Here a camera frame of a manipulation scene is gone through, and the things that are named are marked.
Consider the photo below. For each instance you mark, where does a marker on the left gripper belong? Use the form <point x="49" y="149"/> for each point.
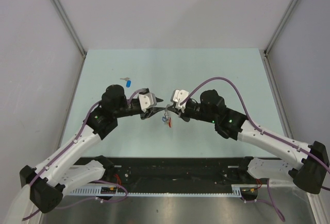
<point x="148" y="113"/>

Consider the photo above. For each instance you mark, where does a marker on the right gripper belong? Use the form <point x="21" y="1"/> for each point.
<point x="182" y="114"/>

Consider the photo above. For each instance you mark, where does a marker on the red handled keyring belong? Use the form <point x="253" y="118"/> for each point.
<point x="166" y="113"/>

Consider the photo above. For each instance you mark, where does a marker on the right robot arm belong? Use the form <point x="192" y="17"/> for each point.
<point x="302" y="163"/>

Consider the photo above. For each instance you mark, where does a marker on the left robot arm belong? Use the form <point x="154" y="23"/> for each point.
<point x="47" y="181"/>

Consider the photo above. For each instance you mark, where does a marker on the solid blue tag key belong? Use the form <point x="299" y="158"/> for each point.
<point x="128" y="81"/>

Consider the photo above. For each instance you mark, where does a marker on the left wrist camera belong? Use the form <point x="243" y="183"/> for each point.
<point x="147" y="101"/>

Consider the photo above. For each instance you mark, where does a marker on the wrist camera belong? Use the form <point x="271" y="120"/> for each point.
<point x="147" y="101"/>
<point x="178" y="97"/>

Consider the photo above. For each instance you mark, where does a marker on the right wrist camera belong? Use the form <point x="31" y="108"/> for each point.
<point x="178" y="97"/>

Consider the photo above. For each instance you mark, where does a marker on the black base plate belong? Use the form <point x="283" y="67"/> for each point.
<point x="180" y="175"/>

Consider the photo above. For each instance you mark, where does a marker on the white cable duct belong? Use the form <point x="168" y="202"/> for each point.
<point x="111" y="191"/>

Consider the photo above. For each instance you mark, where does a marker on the left aluminium frame post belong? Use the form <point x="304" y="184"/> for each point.
<point x="69" y="26"/>

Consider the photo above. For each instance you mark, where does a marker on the aluminium frame post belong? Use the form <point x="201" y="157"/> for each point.
<point x="280" y="27"/>
<point x="69" y="26"/>

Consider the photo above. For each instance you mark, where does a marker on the right aluminium frame post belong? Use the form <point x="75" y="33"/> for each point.
<point x="280" y="27"/>

